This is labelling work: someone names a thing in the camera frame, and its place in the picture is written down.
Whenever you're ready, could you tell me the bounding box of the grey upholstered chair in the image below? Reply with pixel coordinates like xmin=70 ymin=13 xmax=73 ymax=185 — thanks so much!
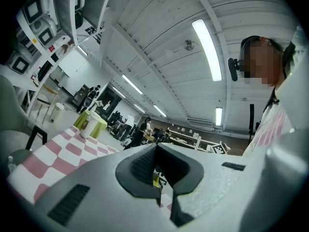
xmin=0 ymin=75 xmax=33 ymax=165

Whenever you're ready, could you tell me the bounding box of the pink white checkered tablecloth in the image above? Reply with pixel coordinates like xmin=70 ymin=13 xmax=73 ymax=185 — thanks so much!
xmin=7 ymin=126 xmax=120 ymax=204

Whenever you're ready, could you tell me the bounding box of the wooden stool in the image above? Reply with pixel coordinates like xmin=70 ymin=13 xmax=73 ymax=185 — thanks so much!
xmin=36 ymin=85 xmax=59 ymax=124

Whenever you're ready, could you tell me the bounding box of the white display shelf table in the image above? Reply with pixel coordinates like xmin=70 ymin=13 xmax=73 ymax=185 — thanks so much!
xmin=168 ymin=127 xmax=223 ymax=152

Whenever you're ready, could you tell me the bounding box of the white pedal bin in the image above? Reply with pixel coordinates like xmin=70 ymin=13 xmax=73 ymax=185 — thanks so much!
xmin=49 ymin=102 xmax=65 ymax=123

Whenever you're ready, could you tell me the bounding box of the black hanging strap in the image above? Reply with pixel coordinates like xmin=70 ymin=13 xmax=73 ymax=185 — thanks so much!
xmin=248 ymin=103 xmax=255 ymax=135

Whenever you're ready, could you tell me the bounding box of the white storage shelf rack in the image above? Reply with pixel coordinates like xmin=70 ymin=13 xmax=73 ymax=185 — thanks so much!
xmin=4 ymin=0 xmax=116 ymax=117

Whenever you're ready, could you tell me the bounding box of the small clear bottle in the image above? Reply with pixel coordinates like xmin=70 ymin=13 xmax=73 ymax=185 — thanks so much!
xmin=6 ymin=155 xmax=17 ymax=176

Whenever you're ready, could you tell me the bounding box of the black head-worn camera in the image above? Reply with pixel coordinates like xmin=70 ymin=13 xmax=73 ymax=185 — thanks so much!
xmin=227 ymin=58 xmax=245 ymax=82

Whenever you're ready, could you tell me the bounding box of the person's head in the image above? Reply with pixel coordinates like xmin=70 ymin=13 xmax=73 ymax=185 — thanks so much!
xmin=240 ymin=35 xmax=296 ymax=89

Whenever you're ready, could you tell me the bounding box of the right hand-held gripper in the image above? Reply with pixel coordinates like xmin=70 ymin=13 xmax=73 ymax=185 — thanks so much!
xmin=210 ymin=141 xmax=229 ymax=155

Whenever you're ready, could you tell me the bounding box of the green tablecloth round table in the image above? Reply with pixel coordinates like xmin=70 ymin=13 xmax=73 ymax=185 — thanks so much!
xmin=73 ymin=109 xmax=108 ymax=139

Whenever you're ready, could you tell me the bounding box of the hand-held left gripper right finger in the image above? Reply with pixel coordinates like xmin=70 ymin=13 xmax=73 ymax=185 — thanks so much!
xmin=154 ymin=143 xmax=267 ymax=228

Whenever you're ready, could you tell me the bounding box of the ceiling air vent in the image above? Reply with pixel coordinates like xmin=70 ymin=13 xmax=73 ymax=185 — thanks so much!
xmin=187 ymin=117 xmax=215 ymax=129

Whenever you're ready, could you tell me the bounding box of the black chair frame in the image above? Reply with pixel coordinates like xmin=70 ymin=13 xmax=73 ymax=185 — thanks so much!
xmin=25 ymin=125 xmax=48 ymax=151

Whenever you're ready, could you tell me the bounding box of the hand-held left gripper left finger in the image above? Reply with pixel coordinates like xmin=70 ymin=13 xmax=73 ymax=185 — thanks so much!
xmin=33 ymin=143 xmax=178 ymax=232

